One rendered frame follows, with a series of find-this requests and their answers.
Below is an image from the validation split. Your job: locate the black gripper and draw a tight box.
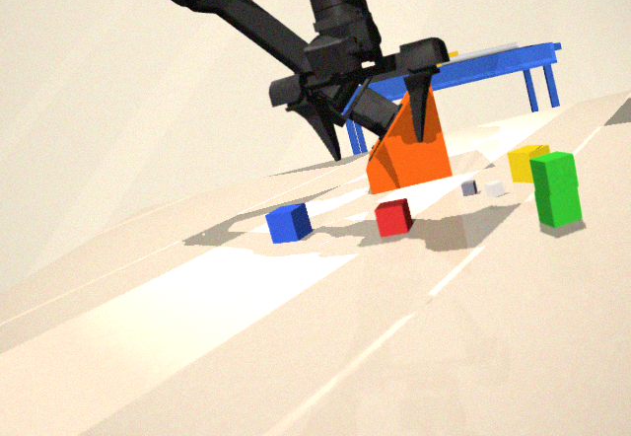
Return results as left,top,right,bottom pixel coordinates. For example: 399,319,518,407
269,0,450,161

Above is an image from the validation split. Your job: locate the yellow block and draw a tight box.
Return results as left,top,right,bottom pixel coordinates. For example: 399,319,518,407
507,145,550,183

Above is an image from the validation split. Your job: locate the blue cube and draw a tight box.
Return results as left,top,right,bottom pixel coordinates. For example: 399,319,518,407
265,203,313,244

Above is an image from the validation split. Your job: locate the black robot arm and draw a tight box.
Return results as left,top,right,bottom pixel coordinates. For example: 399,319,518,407
172,0,403,141

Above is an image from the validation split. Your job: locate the green block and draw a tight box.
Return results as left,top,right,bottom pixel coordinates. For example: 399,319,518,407
533,187,583,228
529,151,579,195

